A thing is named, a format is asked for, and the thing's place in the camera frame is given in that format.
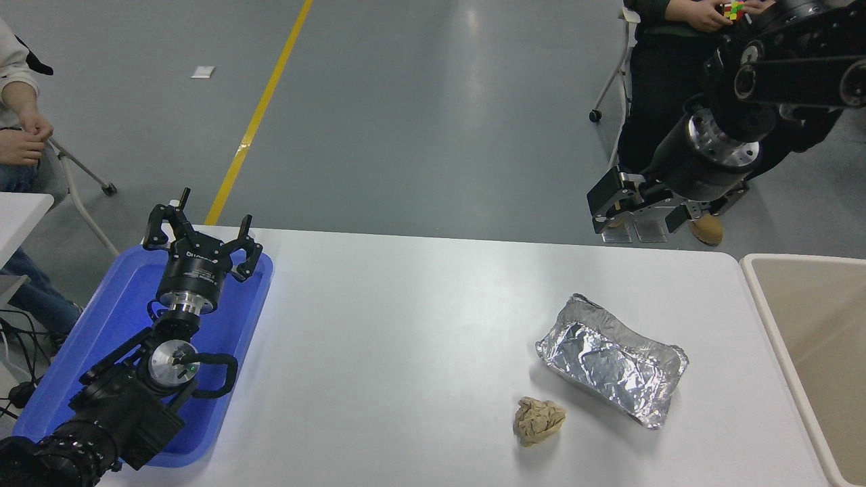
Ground crumpled tan paper ball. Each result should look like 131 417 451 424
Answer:
512 397 568 448

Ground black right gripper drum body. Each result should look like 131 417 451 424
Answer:
643 122 755 204

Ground person's right hand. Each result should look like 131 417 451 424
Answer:
0 129 47 167
666 0 735 33

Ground yellow floor tape line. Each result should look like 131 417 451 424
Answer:
204 0 315 226

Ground blue plastic tray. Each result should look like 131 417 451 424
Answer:
12 242 275 469

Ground person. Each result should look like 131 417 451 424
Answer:
606 0 843 248
0 17 85 335

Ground silver foil tray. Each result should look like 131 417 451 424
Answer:
534 293 689 430

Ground thin black floor cables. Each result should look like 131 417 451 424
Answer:
0 308 51 381

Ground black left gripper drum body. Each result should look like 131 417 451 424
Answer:
158 238 232 304

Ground grey wheeled chair frame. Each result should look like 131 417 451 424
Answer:
44 135 121 259

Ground white wheeled chair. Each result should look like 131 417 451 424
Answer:
589 7 640 166

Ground white side table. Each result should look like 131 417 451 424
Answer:
0 193 55 268

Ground large pale bin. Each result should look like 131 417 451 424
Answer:
739 254 866 487

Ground black cable plug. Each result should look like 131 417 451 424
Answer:
7 381 39 411

